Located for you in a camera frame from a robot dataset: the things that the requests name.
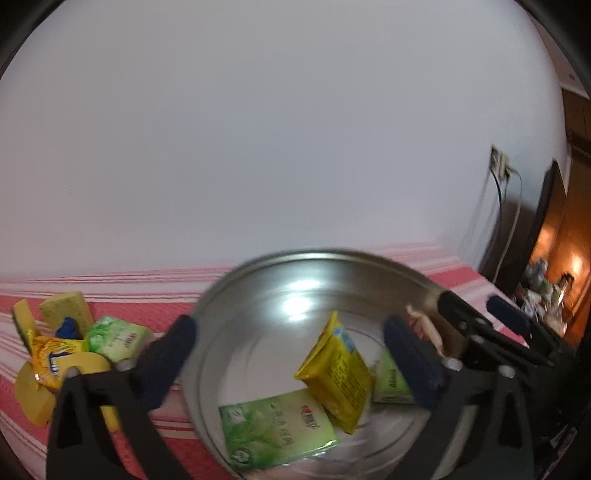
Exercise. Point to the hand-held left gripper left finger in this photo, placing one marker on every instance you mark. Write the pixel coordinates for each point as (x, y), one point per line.
(168, 364)

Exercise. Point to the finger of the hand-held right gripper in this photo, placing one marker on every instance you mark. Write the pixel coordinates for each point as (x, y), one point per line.
(508, 316)
(455, 309)

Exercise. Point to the wooden cabinet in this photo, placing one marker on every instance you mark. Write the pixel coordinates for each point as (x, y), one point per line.
(577, 184)

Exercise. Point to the clutter of small items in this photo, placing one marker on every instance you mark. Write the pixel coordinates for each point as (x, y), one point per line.
(540, 286)

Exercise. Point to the black television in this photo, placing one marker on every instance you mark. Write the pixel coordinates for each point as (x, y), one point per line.
(545, 217)

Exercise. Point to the large yellow sponge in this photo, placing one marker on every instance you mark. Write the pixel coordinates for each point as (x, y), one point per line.
(34, 401)

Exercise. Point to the green tissue packet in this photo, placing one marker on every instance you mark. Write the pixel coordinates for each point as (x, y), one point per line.
(117, 339)

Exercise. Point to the red white striped cloth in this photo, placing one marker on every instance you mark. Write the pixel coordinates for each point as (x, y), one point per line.
(138, 295)

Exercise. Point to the white wall socket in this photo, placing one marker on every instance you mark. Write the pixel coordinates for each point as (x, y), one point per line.
(499, 161)

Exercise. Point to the round metal bowl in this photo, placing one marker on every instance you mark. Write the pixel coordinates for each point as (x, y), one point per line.
(277, 295)

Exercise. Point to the green tea packet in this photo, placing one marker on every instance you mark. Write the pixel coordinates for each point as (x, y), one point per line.
(277, 427)

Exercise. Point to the small green packet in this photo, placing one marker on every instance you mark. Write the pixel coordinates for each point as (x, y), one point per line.
(390, 383)

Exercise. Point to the yellow orange snack packet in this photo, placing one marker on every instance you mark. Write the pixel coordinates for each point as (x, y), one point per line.
(53, 360)

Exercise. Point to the yellow packet with blue mark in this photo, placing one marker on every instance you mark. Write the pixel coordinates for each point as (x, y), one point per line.
(337, 374)

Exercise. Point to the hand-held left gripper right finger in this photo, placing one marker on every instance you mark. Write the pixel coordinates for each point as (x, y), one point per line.
(415, 369)

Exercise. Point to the dark blue object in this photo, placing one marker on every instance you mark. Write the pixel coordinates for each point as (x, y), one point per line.
(69, 328)

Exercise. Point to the small beige packet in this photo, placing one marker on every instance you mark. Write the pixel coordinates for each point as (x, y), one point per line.
(427, 327)

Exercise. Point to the yellow green sponge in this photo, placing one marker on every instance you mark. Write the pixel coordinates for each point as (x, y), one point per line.
(64, 307)

